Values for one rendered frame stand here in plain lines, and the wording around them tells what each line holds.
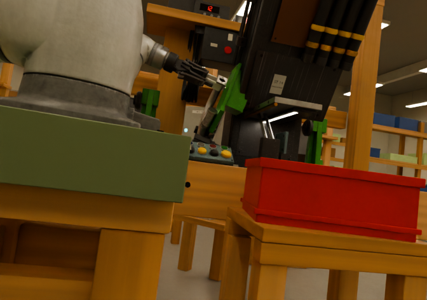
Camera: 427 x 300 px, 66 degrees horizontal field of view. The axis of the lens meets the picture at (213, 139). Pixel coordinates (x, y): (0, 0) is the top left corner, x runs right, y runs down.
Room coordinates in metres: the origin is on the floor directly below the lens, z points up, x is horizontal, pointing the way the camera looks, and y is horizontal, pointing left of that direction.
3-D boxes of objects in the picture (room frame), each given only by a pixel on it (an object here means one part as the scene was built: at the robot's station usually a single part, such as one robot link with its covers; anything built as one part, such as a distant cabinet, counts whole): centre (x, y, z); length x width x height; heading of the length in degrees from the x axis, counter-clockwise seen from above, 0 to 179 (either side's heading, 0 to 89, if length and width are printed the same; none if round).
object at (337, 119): (1.65, -0.05, 1.23); 1.30 x 0.05 x 0.09; 100
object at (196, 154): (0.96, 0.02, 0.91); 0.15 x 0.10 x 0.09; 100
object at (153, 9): (1.54, -0.07, 1.52); 0.90 x 0.25 x 0.04; 100
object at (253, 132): (1.44, -0.20, 1.07); 0.30 x 0.18 x 0.34; 100
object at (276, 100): (1.20, -0.21, 1.11); 0.39 x 0.16 x 0.03; 10
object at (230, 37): (1.47, 0.03, 1.42); 0.17 x 0.12 x 0.15; 100
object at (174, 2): (1.45, 0.21, 1.59); 0.15 x 0.07 x 0.07; 100
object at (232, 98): (1.21, -0.06, 1.17); 0.13 x 0.12 x 0.20; 100
